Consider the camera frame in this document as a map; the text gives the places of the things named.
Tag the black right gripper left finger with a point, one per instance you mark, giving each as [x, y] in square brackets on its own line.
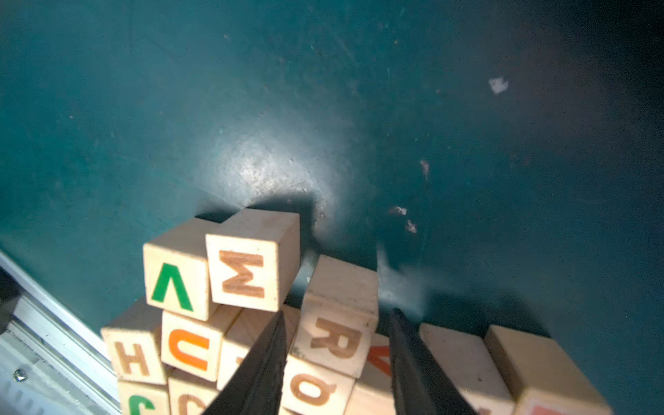
[252, 365]

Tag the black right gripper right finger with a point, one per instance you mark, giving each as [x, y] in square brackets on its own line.
[419, 384]

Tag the wooden block letter R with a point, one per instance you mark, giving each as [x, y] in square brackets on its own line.
[339, 315]

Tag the wooden block letter O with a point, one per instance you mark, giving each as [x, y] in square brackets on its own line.
[309, 388]

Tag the wooden block letter H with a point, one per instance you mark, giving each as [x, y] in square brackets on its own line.
[133, 341]

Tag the wooden block letter M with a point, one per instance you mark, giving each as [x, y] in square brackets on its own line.
[254, 257]

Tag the plain wooden block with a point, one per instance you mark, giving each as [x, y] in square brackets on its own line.
[467, 362]

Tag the wooden block brown C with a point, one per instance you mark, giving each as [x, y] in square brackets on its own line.
[189, 394]

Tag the wooden block orange U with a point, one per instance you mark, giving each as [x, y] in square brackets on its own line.
[194, 346]

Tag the wooden block green J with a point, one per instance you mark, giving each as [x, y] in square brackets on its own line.
[137, 398]

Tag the wooden block right edge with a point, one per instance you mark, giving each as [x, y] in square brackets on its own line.
[541, 376]

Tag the wooden block green V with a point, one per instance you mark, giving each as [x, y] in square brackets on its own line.
[176, 270]

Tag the aluminium front rail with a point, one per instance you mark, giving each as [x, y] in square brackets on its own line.
[51, 362]

